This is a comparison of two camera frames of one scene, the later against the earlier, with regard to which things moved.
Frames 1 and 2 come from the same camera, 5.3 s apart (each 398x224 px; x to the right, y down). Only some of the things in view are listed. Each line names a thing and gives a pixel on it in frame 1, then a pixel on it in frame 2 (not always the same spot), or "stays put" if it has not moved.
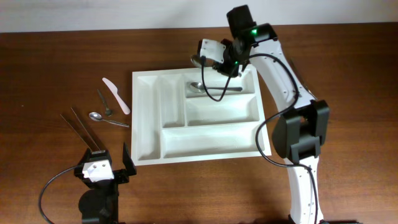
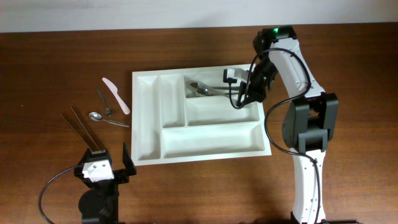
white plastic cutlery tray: x=189 y=115 stays put
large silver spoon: x=196 y=60 → x=198 y=92
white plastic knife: x=114 y=89 stays put
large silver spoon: x=199 y=88 stays put
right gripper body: x=231 y=64 → x=261 y=75
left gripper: x=122 y=174 stays put
